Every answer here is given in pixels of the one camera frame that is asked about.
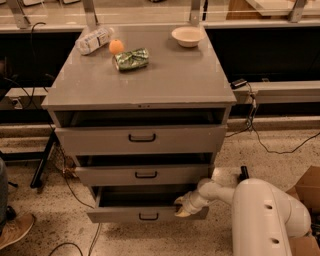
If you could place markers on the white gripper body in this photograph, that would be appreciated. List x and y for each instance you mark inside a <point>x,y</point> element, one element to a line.
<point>190,204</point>

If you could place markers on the black metal floor bar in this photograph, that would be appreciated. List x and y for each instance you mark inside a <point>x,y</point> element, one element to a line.
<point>244,173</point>

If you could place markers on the grey drawer cabinet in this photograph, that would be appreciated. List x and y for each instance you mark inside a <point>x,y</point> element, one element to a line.
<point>179,86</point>

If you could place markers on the black table leg left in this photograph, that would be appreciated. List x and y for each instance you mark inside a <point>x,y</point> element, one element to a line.
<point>36,180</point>

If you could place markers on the orange fruit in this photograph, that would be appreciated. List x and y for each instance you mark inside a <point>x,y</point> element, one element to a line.
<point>116,46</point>

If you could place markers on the grey top drawer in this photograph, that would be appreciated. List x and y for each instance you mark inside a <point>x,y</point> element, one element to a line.
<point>141,139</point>

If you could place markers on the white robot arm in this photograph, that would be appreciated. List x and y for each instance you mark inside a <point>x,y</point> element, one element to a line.
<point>264,218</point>

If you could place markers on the grey drawer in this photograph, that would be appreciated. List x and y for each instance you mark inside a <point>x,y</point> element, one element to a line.
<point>141,139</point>
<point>140,203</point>
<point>144,175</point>

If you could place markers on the clear plastic water bottle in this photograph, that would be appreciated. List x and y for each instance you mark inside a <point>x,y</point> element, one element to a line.
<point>94,40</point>

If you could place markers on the black power adapter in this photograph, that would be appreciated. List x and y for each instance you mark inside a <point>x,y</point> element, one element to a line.
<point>238,84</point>

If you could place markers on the white bowl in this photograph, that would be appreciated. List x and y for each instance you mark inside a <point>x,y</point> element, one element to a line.
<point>188,36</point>

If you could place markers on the blue jeans leg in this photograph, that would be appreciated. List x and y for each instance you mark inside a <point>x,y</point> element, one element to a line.
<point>3,194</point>

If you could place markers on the green crushed can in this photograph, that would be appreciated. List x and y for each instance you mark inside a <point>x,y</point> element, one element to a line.
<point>131,60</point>

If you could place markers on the cardboard box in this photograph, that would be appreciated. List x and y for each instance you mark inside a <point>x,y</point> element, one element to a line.
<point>307,191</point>

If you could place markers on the grey bottom drawer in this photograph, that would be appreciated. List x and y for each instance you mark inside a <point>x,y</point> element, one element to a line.
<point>140,203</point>

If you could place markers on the grey middle drawer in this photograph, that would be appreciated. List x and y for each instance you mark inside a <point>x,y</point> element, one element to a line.
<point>144,175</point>

